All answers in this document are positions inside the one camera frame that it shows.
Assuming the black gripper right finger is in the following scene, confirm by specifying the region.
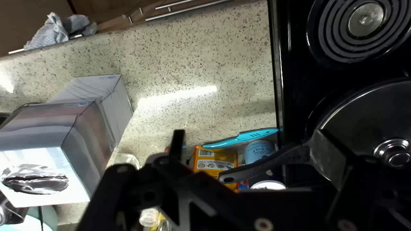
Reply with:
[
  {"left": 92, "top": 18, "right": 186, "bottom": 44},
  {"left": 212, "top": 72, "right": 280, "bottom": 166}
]
[{"left": 218, "top": 131, "right": 410, "bottom": 231}]

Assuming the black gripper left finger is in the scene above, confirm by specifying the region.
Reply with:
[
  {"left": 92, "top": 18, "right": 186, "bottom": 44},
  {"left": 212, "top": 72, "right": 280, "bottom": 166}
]
[{"left": 76, "top": 130, "right": 240, "bottom": 231}]

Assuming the black electric stove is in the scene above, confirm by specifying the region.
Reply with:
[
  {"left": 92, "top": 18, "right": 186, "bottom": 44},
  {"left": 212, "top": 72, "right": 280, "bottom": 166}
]
[{"left": 267, "top": 0, "right": 411, "bottom": 190}]

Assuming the black frying pan with lid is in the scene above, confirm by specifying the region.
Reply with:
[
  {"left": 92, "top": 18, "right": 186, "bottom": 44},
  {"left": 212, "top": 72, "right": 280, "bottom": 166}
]
[{"left": 309, "top": 79, "right": 411, "bottom": 169}]

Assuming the white tissue box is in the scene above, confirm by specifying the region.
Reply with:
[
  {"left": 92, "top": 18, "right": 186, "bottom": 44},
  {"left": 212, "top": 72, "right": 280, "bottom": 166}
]
[{"left": 0, "top": 102, "right": 117, "bottom": 210}]

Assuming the grey crumpled cloth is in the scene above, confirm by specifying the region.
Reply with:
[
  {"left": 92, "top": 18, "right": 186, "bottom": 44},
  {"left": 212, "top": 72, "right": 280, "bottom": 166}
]
[{"left": 23, "top": 12, "right": 97, "bottom": 51}]

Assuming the blue round container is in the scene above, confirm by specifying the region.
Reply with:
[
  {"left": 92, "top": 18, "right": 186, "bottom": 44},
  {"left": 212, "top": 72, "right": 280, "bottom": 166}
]
[{"left": 244, "top": 140, "right": 275, "bottom": 165}]

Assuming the yellow food box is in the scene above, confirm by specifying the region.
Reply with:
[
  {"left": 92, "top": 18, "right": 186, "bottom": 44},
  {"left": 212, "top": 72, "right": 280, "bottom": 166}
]
[{"left": 191, "top": 147, "right": 237, "bottom": 179}]

